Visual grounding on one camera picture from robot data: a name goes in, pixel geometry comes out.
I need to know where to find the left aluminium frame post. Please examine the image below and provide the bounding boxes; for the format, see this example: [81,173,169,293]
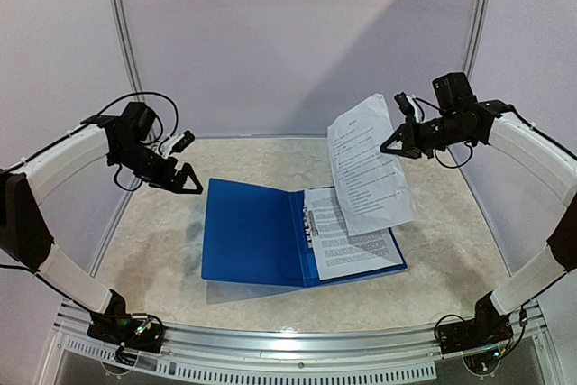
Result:
[110,0,146,101]

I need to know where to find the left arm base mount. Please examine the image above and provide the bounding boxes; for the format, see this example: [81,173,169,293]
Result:
[87,289,166,354]

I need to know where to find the aluminium frame post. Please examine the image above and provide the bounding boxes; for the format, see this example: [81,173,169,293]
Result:
[110,0,146,101]
[453,0,490,78]

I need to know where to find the aluminium front rail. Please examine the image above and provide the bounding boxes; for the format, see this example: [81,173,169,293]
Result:
[40,303,562,384]

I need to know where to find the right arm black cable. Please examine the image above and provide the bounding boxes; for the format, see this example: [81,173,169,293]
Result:
[414,96,542,170]

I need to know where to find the blue file folder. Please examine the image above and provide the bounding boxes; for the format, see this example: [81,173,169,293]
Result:
[201,179,400,288]

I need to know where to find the metal folder clip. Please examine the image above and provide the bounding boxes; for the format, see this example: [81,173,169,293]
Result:
[302,206,319,249]

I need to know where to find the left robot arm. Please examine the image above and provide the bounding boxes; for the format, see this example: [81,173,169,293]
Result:
[1,101,203,344]

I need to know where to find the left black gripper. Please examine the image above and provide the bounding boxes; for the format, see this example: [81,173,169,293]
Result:
[111,140,204,193]

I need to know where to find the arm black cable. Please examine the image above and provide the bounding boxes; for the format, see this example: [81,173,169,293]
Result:
[0,92,179,269]
[414,96,542,170]

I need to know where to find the printed paper sheet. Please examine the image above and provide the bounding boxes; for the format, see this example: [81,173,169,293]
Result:
[327,94,418,236]
[303,188,407,281]

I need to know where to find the right aluminium frame post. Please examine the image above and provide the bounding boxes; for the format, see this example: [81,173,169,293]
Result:
[453,0,490,78]

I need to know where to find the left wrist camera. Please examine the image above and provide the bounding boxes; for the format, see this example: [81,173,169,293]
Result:
[157,131,195,159]

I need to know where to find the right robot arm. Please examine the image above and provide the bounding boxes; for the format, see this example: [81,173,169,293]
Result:
[380,72,576,353]

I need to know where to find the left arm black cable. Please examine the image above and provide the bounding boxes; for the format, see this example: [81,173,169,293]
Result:
[0,92,179,269]

